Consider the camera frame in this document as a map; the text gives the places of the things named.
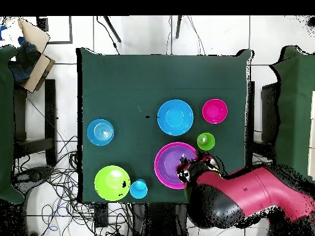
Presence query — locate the grey pedestal foot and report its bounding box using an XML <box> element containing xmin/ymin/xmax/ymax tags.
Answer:
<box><xmin>12</xmin><ymin>165</ymin><xmax>54</xmax><ymax>191</ymax></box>

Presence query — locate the green cloth side table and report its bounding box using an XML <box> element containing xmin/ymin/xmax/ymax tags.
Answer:
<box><xmin>269</xmin><ymin>45</ymin><xmax>315</xmax><ymax>183</ymax></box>
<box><xmin>0</xmin><ymin>45</ymin><xmax>25</xmax><ymax>205</ymax></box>

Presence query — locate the cardboard box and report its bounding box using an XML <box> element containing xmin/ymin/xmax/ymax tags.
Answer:
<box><xmin>8</xmin><ymin>17</ymin><xmax>56</xmax><ymax>94</ymax></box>

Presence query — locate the green cup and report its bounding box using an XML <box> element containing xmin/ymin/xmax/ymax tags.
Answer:
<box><xmin>196</xmin><ymin>132</ymin><xmax>216</xmax><ymax>151</ymax></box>

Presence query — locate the small pink bowl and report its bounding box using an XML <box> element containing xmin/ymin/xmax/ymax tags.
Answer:
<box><xmin>202</xmin><ymin>98</ymin><xmax>229</xmax><ymax>125</ymax></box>

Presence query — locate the purple bowl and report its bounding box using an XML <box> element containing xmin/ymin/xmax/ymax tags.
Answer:
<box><xmin>157</xmin><ymin>145</ymin><xmax>196</xmax><ymax>186</ymax></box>

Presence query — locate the blue cup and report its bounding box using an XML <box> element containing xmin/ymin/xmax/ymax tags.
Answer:
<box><xmin>129</xmin><ymin>178</ymin><xmax>149</xmax><ymax>199</ymax></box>

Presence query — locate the black floor box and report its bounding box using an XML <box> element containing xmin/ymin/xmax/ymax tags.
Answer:
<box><xmin>94</xmin><ymin>203</ymin><xmax>110</xmax><ymax>228</ymax></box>

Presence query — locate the large pink bowl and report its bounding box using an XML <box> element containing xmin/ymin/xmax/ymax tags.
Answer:
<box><xmin>154</xmin><ymin>141</ymin><xmax>198</xmax><ymax>190</ymax></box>

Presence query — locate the black tripod leg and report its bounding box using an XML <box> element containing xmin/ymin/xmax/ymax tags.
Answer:
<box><xmin>102</xmin><ymin>15</ymin><xmax>122</xmax><ymax>43</ymax></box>
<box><xmin>175</xmin><ymin>15</ymin><xmax>183</xmax><ymax>39</ymax></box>

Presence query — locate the green bowl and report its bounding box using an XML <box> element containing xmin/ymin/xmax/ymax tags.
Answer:
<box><xmin>94</xmin><ymin>165</ymin><xmax>132</xmax><ymax>202</ymax></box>

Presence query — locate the tangle of black cables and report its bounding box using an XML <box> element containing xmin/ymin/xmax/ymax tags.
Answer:
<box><xmin>13</xmin><ymin>135</ymin><xmax>134</xmax><ymax>236</ymax></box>

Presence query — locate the dark blue bag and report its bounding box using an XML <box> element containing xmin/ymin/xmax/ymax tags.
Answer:
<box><xmin>9</xmin><ymin>36</ymin><xmax>41</xmax><ymax>85</ymax></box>

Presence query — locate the small translucent blue bowl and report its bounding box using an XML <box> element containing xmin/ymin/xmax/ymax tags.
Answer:
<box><xmin>86</xmin><ymin>119</ymin><xmax>114</xmax><ymax>147</ymax></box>

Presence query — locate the large blue bowl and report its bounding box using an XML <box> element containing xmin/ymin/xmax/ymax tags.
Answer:
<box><xmin>157</xmin><ymin>99</ymin><xmax>194</xmax><ymax>136</ymax></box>

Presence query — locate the dark green tablecloth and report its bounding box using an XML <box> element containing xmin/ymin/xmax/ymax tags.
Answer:
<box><xmin>76</xmin><ymin>47</ymin><xmax>254</xmax><ymax>205</ymax></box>

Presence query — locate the black chair frame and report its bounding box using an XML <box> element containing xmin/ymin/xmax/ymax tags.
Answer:
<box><xmin>245</xmin><ymin>80</ymin><xmax>256</xmax><ymax>168</ymax></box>
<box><xmin>13</xmin><ymin>78</ymin><xmax>58</xmax><ymax>168</ymax></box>

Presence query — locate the black square frame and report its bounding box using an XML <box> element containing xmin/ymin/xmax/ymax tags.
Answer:
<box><xmin>36</xmin><ymin>15</ymin><xmax>74</xmax><ymax>45</ymax></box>

